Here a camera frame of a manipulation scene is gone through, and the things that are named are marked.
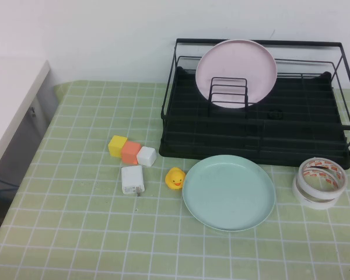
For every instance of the mint green round plate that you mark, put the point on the mint green round plate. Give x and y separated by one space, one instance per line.
229 194

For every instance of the pink round plate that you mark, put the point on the pink round plate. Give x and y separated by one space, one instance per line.
236 67

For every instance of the white cube block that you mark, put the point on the white cube block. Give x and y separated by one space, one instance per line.
146 157

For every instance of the yellow rubber duck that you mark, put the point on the yellow rubber duck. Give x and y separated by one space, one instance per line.
175 179

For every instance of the orange cube block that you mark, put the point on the orange cube block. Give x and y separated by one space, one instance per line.
129 151

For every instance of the white usb charger plug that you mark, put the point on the white usb charger plug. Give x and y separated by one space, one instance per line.
132 179

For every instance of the yellow cube block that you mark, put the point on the yellow cube block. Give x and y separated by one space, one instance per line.
116 146

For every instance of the black plastic drip tray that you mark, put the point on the black plastic drip tray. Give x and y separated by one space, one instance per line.
294 151

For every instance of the white tape roll red print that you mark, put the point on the white tape roll red print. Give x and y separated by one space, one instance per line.
307 170
315 204

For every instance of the small metal cabinet latch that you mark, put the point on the small metal cabinet latch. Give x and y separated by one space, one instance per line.
33 112

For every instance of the white side cabinet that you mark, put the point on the white side cabinet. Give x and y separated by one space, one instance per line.
14 102

